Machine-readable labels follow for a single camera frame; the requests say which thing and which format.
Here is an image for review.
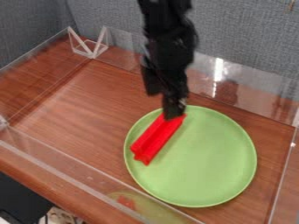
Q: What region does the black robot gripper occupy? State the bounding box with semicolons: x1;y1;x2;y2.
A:
137;0;199;97

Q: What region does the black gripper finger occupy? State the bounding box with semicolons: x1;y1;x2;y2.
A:
163;96;187;120

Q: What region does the red plastic block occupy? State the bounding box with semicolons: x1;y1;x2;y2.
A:
130;114;187;165

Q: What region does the green round plate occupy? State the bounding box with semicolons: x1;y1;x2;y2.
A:
125;106;258;207

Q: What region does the clear acrylic corner bracket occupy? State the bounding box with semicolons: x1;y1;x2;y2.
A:
69;27;109;60

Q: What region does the clear acrylic enclosure wall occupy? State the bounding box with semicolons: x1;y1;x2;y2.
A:
0;28;299;224

